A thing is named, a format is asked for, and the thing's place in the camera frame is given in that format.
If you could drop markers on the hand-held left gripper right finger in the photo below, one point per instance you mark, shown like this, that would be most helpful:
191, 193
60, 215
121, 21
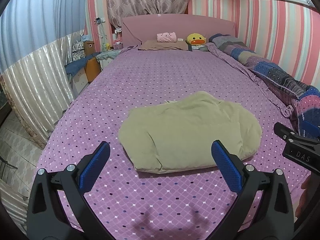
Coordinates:
227, 170

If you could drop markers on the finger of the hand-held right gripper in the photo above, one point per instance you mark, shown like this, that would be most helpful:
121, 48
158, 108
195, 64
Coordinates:
307, 130
283, 132

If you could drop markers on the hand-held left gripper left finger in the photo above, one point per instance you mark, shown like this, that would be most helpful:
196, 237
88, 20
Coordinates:
93, 166

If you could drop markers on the olive green puffer jacket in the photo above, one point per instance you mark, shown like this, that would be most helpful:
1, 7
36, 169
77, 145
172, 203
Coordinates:
187, 130

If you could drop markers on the person's right hand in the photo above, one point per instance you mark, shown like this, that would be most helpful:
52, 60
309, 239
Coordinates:
305, 187

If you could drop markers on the patchwork quilt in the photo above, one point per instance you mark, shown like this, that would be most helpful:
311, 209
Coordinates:
270, 72

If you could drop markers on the black metal chair legs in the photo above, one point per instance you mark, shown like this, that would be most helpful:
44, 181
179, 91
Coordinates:
7, 166

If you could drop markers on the cream satin curtain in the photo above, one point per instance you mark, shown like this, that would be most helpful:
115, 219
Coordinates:
11, 205
37, 87

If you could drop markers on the orange wooden cabinet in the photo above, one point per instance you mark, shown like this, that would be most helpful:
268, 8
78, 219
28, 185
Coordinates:
93, 68

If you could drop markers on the purple dotted bed sheet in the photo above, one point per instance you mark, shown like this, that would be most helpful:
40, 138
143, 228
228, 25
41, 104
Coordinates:
150, 75

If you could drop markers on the dark cabinet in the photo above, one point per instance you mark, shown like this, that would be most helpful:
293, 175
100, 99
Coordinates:
3, 107

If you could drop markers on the white nightstand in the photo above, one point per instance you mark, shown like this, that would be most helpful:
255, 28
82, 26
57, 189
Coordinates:
107, 58

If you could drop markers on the patterned storage bag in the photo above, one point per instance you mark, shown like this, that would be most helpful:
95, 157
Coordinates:
78, 50

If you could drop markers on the brown cardboard box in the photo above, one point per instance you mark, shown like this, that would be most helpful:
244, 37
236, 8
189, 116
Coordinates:
88, 47

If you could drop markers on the yellow bottle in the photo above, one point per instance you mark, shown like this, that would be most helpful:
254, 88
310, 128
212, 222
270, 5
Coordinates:
105, 47

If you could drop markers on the yellow duck plush toy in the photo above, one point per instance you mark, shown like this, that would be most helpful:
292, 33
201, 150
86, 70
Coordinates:
196, 39

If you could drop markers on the brown pillow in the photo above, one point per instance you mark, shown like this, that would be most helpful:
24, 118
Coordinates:
155, 46

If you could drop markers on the pink plush pillow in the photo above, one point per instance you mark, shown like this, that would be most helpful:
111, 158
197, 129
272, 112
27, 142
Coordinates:
166, 37

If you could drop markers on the pink headboard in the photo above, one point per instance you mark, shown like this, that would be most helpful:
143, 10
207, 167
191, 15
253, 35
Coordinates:
180, 23

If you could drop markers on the blue sheer curtain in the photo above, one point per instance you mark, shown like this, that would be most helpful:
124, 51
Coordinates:
42, 12

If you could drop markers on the white wall socket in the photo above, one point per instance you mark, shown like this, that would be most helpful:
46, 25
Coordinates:
118, 31

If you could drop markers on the wall socket with chargers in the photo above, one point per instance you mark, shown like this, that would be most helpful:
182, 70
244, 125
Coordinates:
99, 20

